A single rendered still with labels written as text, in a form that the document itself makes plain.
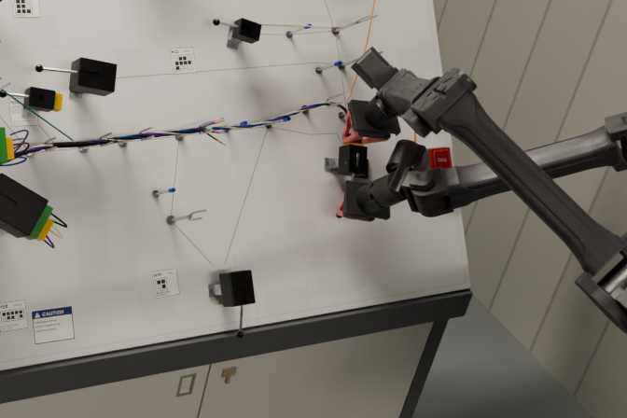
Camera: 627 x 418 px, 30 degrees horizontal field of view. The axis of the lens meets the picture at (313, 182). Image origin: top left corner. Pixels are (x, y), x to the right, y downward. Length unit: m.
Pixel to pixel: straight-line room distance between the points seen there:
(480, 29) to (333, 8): 1.57
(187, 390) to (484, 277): 1.88
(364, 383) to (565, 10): 1.52
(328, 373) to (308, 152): 0.49
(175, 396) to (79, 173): 0.50
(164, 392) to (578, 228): 1.00
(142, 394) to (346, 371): 0.49
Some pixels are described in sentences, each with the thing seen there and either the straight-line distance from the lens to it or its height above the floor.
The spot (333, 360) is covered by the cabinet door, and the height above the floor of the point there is 0.70.
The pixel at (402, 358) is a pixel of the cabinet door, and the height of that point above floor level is 0.66.
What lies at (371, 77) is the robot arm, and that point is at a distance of 2.15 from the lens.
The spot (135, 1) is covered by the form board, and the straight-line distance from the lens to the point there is 2.23.
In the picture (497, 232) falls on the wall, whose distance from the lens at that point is 3.96.
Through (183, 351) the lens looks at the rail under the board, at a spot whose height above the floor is 0.85.
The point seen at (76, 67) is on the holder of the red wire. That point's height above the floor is 1.31.
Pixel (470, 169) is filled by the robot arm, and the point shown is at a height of 1.27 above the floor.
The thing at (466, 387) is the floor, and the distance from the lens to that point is 3.70.
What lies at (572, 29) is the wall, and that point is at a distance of 3.65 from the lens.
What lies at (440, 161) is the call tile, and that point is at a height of 1.10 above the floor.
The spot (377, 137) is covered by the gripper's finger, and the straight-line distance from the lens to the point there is 2.25.
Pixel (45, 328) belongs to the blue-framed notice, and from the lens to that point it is 2.09.
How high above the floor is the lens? 2.27
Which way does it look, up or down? 31 degrees down
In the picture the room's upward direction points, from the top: 15 degrees clockwise
